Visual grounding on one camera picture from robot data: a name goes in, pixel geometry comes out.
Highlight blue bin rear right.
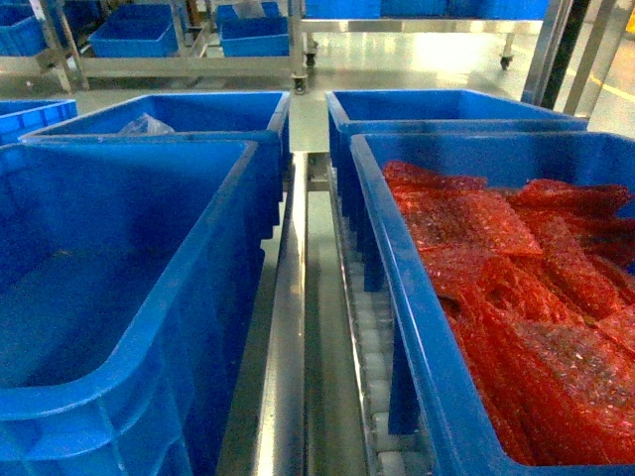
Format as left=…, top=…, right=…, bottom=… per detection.
left=325, top=89, right=588, bottom=234

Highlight blue bin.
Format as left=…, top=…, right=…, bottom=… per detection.
left=350, top=132, right=634, bottom=475
left=0, top=99, right=77, bottom=146
left=325, top=89, right=588, bottom=234
left=1, top=141, right=278, bottom=475
left=18, top=90, right=292, bottom=239

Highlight blue bin rear left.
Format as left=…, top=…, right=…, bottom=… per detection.
left=18, top=90, right=292, bottom=239

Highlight blue bin front left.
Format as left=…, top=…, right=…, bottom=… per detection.
left=1, top=141, right=278, bottom=475

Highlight blue bin front right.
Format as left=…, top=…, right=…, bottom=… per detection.
left=350, top=132, right=634, bottom=475

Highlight blue bin far left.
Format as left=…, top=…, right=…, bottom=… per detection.
left=0, top=99, right=77, bottom=146

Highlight red bubble wrap bags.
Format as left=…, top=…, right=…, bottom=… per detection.
left=383, top=161, right=634, bottom=465

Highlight steel wheeled cart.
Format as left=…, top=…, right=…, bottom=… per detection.
left=1, top=1, right=315, bottom=94

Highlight steel roller shelf rail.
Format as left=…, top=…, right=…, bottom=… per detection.
left=215, top=91, right=438, bottom=476

